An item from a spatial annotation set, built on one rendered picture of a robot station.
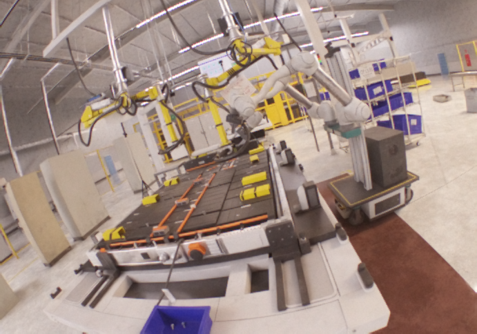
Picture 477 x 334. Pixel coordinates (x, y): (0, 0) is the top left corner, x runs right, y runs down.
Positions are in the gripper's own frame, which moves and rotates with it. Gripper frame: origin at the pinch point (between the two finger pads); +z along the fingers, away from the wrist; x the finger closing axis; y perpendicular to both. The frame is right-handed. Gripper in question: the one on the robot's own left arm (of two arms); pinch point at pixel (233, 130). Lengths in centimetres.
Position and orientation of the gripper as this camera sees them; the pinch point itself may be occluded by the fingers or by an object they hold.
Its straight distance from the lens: 178.6
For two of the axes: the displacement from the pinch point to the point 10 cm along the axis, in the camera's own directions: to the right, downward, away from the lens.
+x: -9.6, -2.5, 1.7
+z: -1.0, 7.8, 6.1
